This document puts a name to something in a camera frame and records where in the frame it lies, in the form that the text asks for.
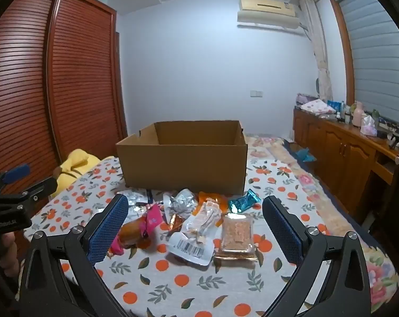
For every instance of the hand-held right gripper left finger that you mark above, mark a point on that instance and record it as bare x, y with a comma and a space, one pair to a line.
110, 228

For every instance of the folded spotted cloth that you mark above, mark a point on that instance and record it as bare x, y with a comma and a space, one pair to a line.
318, 106

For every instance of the pale patterned curtain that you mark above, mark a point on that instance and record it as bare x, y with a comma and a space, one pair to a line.
320, 49

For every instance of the pink bottle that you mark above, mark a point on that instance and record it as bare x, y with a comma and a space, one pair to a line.
357, 115

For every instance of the brown cardboard box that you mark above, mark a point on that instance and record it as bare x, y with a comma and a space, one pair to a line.
186, 168

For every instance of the brown slatted wooden wardrobe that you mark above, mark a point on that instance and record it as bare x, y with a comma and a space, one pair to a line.
77, 72

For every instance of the blue pack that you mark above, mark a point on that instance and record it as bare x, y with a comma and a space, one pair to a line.
334, 105

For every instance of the wooden sideboard cabinet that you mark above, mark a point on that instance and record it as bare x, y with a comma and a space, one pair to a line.
338, 152

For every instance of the orange snack packet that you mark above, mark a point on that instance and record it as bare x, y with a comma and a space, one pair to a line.
219, 201

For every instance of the green bottle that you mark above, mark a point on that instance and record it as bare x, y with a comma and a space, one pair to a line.
375, 117

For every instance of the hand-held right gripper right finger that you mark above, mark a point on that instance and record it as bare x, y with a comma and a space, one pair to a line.
285, 231

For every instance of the white barcode snack pouch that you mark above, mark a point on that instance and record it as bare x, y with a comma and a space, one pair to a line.
193, 244

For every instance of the yellow plush toy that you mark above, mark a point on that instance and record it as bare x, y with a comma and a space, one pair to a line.
77, 165

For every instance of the orange fruit print blanket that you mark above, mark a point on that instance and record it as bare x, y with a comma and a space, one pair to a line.
173, 280

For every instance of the teal cloth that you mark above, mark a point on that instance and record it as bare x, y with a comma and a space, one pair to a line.
303, 155

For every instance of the teal foil snack packet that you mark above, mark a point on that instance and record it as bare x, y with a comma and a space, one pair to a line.
244, 202

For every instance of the wall air conditioner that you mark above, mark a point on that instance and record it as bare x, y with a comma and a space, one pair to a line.
268, 10

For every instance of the white wall switch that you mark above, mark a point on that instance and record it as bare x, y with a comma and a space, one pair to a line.
256, 93

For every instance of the black clamp stand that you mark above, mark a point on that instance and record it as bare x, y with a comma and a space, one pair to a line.
395, 137

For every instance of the silver snack packet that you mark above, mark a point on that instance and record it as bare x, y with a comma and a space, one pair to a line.
183, 201

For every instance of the pink brown bun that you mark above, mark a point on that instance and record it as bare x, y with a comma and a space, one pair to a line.
133, 231

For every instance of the grey window blind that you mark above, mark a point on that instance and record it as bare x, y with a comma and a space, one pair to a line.
374, 66

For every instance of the clear pack of brown cake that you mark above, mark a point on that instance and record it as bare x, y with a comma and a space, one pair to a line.
235, 234

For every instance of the person's left hand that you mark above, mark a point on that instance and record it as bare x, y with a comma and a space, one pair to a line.
10, 254

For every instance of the small copper foil packet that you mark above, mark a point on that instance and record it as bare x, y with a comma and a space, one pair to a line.
177, 222

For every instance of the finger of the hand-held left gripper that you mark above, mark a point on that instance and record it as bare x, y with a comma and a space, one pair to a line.
41, 190
18, 171

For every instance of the purple floral bag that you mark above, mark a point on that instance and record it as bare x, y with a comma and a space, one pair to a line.
305, 98

